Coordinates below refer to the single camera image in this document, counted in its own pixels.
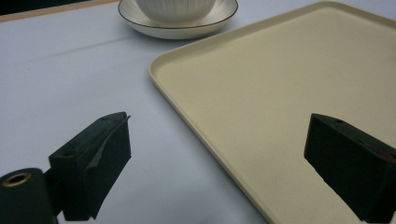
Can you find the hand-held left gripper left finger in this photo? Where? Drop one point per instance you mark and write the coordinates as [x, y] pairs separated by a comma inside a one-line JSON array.
[[93, 161]]

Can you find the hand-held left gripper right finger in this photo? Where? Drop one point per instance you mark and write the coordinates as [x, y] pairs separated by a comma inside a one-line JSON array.
[[351, 155]]

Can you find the beige plastic tray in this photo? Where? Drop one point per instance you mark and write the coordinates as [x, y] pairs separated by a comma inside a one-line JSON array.
[[274, 93]]

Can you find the white plate with dark rim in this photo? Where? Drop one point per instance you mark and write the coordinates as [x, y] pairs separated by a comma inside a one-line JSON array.
[[177, 26]]

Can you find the white ribbed bowl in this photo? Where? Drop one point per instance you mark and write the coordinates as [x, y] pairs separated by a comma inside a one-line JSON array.
[[176, 9]]

